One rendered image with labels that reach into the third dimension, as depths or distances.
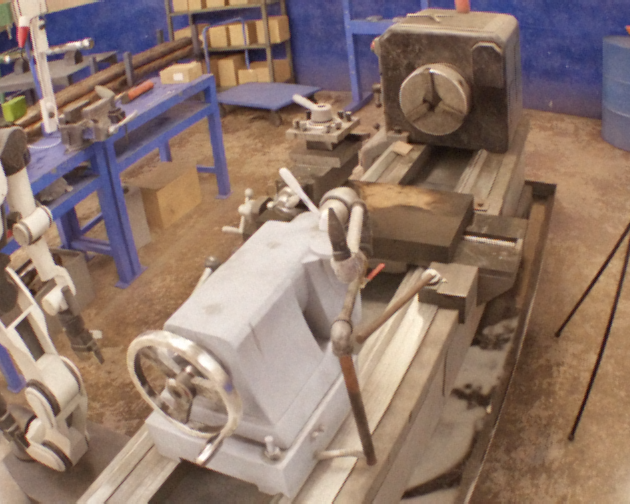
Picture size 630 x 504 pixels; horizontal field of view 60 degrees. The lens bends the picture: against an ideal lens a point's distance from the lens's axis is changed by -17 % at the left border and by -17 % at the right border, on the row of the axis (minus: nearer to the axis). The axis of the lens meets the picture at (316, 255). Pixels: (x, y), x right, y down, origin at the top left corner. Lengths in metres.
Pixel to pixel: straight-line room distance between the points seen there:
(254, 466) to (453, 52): 1.72
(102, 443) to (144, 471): 1.08
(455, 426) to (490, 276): 0.47
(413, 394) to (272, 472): 0.39
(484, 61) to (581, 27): 3.38
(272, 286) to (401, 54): 1.49
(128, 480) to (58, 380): 0.68
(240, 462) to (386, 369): 0.44
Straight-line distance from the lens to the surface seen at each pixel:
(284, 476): 1.10
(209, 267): 1.28
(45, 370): 1.87
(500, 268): 1.66
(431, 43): 2.39
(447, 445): 1.81
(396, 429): 1.28
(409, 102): 2.26
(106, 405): 2.78
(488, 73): 2.31
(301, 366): 1.17
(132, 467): 1.30
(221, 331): 1.02
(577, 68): 5.70
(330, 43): 6.24
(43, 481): 2.33
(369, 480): 1.19
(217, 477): 1.38
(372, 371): 1.40
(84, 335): 2.03
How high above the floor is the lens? 1.76
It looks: 31 degrees down
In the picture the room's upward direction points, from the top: 7 degrees counter-clockwise
